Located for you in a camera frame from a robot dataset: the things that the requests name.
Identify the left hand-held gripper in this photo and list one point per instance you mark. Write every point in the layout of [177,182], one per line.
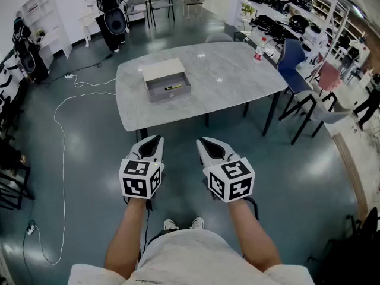
[135,186]

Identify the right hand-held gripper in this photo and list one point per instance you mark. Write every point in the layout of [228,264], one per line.
[234,171]

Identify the white drawer box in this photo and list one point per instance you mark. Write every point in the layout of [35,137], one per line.
[161,70]

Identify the person's right forearm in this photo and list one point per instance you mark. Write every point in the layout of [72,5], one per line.
[255,236]

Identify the person's left forearm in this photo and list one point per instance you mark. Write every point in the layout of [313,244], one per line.
[126,239]

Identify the person's right white shoe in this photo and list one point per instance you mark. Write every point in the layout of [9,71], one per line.
[197,223]

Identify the person's white shoe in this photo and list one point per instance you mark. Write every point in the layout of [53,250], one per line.
[197,223]
[170,224]

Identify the person's left white shoe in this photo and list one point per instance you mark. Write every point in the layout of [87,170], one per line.
[170,224]

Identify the clear bottle with red label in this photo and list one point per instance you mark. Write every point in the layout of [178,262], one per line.
[259,53]

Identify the white power strip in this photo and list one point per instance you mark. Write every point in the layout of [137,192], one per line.
[68,76]

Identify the person's white t-shirt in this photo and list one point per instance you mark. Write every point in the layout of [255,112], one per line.
[190,260]

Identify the grey round-back chair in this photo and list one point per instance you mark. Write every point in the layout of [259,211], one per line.
[219,37]

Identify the black mesh wastebasket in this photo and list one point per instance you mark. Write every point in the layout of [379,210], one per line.
[240,36]

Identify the grey chair with black legs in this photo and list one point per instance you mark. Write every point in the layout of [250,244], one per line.
[323,111]

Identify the blue chair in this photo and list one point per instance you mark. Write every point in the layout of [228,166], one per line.
[292,61]

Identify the pile of black gear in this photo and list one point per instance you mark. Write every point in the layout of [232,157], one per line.
[267,25]

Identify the white ornate side table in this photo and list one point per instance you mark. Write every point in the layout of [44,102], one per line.
[87,19]

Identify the grey armchair with black legs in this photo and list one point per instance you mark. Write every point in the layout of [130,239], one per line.
[160,0]
[136,3]

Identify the white open shelf unit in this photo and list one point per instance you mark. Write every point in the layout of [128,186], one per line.
[56,31]

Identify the black helmet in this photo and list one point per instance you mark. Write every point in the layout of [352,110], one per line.
[298,22]

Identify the white metal shelf rack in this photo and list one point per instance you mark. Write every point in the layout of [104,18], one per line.
[335,7]

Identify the black metal frame chair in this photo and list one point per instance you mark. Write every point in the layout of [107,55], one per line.
[12,188]

